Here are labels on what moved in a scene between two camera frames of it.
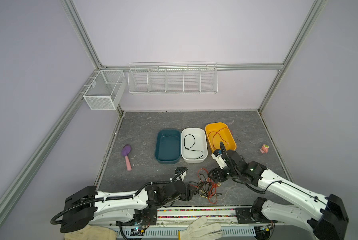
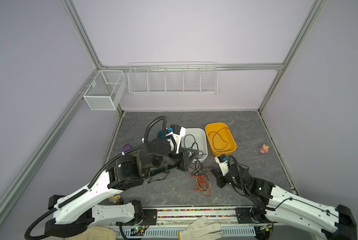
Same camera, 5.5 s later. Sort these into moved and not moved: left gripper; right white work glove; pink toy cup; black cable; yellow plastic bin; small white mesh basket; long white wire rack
Moved: black cable; left gripper
Not moved: pink toy cup; right white work glove; long white wire rack; small white mesh basket; yellow plastic bin
